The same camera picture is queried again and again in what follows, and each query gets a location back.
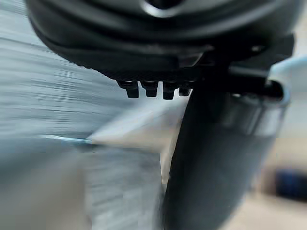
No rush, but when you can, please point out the blue box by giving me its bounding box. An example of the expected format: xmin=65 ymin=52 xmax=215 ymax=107
xmin=275 ymin=167 xmax=307 ymax=199

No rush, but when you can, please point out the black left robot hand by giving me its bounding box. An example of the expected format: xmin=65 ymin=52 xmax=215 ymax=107
xmin=25 ymin=0 xmax=295 ymax=230

